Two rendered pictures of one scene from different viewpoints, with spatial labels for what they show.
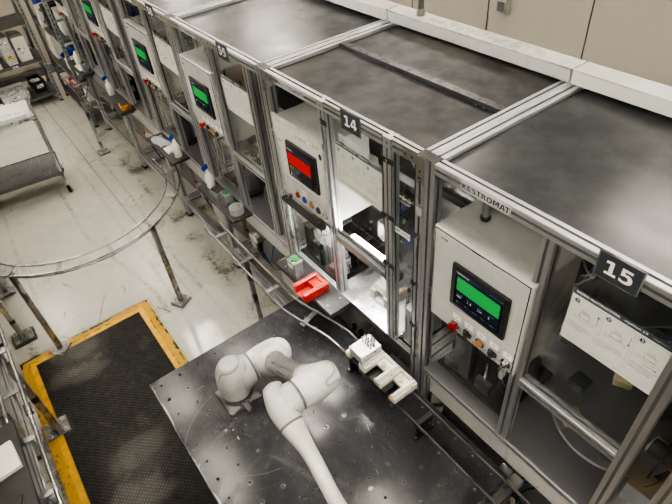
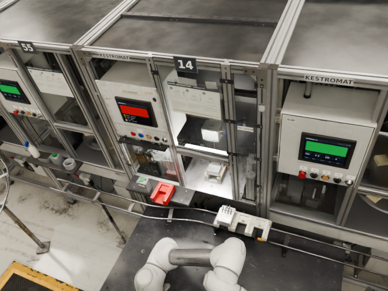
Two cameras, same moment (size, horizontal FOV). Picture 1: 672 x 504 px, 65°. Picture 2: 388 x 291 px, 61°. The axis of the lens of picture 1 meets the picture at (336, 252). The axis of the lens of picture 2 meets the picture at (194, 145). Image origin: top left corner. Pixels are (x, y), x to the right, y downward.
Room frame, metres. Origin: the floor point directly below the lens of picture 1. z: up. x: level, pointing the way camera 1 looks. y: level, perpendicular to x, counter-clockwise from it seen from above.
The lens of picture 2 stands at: (0.60, 0.56, 2.88)
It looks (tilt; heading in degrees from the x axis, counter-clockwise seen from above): 46 degrees down; 333
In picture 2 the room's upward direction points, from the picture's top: 11 degrees counter-clockwise
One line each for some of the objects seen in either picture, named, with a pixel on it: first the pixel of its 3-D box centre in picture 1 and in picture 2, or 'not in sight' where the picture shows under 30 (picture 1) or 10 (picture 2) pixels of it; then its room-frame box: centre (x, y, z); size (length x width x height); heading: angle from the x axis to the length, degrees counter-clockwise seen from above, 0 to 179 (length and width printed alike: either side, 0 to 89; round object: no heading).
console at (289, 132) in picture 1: (320, 160); (143, 103); (2.25, 0.03, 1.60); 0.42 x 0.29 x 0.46; 33
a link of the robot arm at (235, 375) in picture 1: (233, 375); (148, 282); (1.59, 0.57, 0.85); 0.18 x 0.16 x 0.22; 121
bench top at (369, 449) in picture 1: (311, 427); (216, 286); (1.37, 0.21, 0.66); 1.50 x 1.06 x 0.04; 33
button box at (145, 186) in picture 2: (296, 266); (144, 183); (2.19, 0.23, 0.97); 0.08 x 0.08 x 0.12; 33
